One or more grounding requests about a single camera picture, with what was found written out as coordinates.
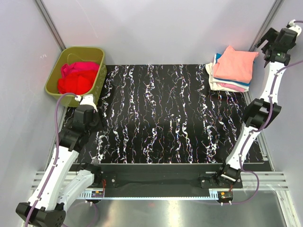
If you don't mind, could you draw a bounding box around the salmon pink t shirt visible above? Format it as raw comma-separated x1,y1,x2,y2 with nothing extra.
214,46,259,84

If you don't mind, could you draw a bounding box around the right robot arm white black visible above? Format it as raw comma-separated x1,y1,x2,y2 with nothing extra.
214,20,302,188

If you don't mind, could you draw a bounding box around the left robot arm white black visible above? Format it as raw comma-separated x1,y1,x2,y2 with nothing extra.
16,104,103,227

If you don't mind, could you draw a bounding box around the red t shirt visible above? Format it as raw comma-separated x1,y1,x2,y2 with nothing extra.
57,70,97,95

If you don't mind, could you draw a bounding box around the magenta t shirt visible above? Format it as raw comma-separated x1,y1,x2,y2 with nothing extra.
61,61,99,78

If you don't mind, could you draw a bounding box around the light pink folded t shirt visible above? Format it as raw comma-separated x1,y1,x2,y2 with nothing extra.
219,83,248,92

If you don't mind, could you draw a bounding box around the olive green plastic bin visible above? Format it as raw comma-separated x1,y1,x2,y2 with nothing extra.
45,46,107,104

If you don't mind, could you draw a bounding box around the black marbled table mat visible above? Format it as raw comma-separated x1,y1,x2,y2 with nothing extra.
53,63,265,164

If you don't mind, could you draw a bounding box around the cream folded t shirt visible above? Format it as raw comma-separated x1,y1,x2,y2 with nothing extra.
205,63,229,91

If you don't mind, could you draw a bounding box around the white folded t shirt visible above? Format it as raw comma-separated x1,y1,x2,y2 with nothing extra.
212,54,250,90

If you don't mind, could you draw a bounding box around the left small controller board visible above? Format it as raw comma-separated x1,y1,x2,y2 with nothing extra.
91,189,105,198

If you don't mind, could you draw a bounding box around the small controller board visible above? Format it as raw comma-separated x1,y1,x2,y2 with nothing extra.
91,189,105,198
218,191,233,201

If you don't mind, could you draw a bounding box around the right small controller board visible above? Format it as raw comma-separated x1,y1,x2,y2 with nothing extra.
218,191,233,201

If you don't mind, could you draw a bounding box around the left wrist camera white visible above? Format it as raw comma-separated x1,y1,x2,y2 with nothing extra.
74,95,98,113

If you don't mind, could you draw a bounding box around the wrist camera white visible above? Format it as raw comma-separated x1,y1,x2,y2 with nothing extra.
286,19,303,36
74,95,98,113

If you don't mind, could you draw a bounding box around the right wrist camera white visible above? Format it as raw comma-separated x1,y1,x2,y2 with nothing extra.
286,19,303,36

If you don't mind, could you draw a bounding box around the right corner aluminium post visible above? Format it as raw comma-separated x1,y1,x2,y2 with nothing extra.
249,0,284,52

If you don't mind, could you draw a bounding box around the corner aluminium post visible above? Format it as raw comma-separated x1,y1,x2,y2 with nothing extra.
34,0,66,51
249,0,284,52

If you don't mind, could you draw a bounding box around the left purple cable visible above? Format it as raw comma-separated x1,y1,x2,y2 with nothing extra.
23,93,101,227

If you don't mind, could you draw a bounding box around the left corner aluminium post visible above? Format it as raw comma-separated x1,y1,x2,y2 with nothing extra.
34,0,66,51

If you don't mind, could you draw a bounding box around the aluminium frame rail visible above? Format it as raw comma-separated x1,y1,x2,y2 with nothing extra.
30,171,289,192

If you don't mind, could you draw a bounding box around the white slotted cable duct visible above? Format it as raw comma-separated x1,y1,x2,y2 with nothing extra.
79,189,220,201

